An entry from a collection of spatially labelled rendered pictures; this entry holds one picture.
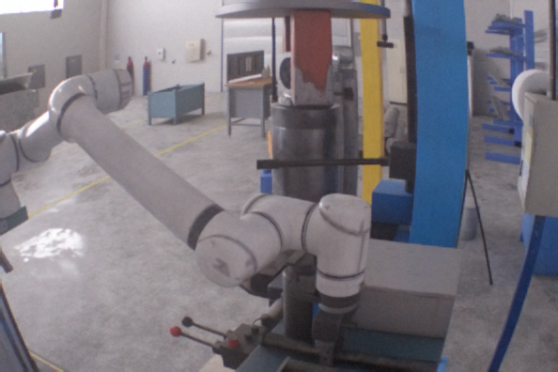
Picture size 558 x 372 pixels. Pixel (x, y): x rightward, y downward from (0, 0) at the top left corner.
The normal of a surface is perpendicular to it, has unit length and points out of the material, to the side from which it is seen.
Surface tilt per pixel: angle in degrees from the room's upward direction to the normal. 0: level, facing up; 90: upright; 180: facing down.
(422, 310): 90
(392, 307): 90
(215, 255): 84
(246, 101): 90
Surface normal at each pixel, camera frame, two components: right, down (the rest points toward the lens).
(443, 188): -0.41, 0.29
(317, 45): 0.06, 0.32
